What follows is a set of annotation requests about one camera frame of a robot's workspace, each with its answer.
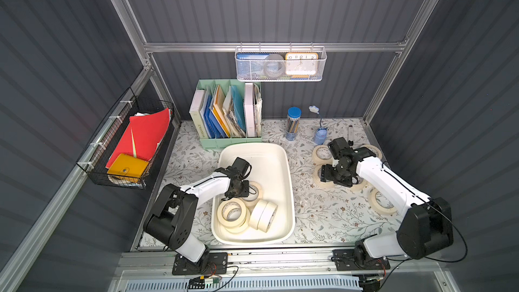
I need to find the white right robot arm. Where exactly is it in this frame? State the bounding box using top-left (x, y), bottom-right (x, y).
top-left (320, 137), bottom-right (454, 263)

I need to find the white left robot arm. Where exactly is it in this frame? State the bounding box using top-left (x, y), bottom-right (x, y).
top-left (143, 158), bottom-right (252, 269)

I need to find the white plastic storage box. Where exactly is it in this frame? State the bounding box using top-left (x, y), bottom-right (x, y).
top-left (211, 143), bottom-right (295, 247)

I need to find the blue box in basket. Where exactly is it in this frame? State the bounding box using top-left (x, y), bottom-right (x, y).
top-left (235, 53), bottom-right (269, 81)

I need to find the clear tape roll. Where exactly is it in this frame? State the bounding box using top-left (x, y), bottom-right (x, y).
top-left (264, 54), bottom-right (285, 78)

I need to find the black capped marker pen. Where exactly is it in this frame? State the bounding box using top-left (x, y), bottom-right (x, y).
top-left (347, 125), bottom-right (355, 147)

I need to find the floral table mat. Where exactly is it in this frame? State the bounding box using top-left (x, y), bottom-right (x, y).
top-left (160, 118), bottom-right (403, 245)

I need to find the blue folder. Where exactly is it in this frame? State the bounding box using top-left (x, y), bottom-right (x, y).
top-left (204, 92), bottom-right (228, 139)

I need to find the blue lid pencil jar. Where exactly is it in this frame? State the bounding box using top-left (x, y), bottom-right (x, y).
top-left (285, 107), bottom-right (301, 141)

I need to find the green file organizer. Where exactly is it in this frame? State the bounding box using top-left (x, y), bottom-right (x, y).
top-left (196, 79), bottom-right (263, 150)

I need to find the orange folder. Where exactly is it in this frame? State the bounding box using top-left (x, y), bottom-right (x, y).
top-left (212, 85), bottom-right (231, 138)

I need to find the white binder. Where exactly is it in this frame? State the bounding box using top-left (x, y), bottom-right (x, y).
top-left (243, 83), bottom-right (256, 137)

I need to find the white book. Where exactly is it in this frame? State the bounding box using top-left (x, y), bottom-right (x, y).
top-left (189, 89), bottom-right (208, 139)

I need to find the teal folder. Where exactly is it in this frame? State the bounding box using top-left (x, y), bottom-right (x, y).
top-left (231, 85), bottom-right (246, 132)

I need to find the red folder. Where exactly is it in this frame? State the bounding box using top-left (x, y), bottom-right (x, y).
top-left (105, 108), bottom-right (172, 168)

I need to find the yellow wallet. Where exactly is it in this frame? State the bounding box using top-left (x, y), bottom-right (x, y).
top-left (108, 154), bottom-right (149, 178)

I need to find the orange white clock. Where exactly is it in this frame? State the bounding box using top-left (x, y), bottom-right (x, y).
top-left (285, 52), bottom-right (319, 77)

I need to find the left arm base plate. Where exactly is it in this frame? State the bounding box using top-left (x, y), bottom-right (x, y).
top-left (172, 251), bottom-right (228, 276)

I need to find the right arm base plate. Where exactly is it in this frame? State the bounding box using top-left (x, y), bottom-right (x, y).
top-left (331, 247), bottom-right (391, 271)

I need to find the black wire wall basket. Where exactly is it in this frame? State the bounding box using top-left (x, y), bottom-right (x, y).
top-left (76, 89), bottom-right (175, 189)

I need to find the white wire hanging basket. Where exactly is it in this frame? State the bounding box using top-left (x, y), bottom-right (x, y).
top-left (234, 46), bottom-right (328, 82)

